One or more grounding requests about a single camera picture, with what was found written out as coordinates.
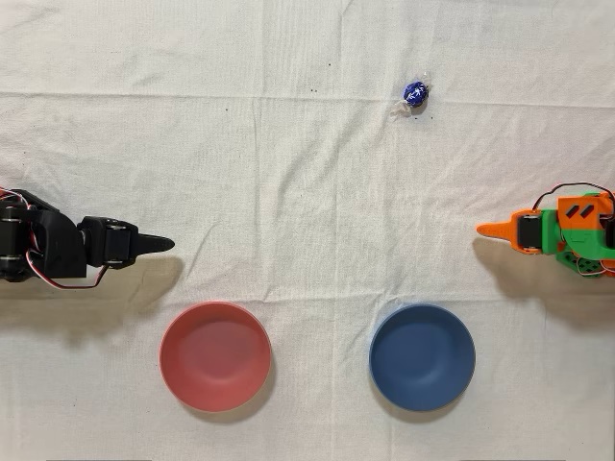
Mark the blue candy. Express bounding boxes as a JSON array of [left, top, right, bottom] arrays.
[[389, 70, 433, 121]]

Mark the pink bowl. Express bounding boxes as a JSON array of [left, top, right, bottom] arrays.
[[159, 301, 273, 413]]

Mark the blue bowl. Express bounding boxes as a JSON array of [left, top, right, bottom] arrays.
[[368, 303, 477, 413]]

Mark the white tablecloth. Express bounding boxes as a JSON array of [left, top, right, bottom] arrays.
[[0, 0, 615, 461]]

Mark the orange arm gripper cable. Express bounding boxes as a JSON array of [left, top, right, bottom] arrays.
[[535, 181, 615, 212]]

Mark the black arm gripper cable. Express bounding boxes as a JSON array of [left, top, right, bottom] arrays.
[[26, 247, 111, 290]]

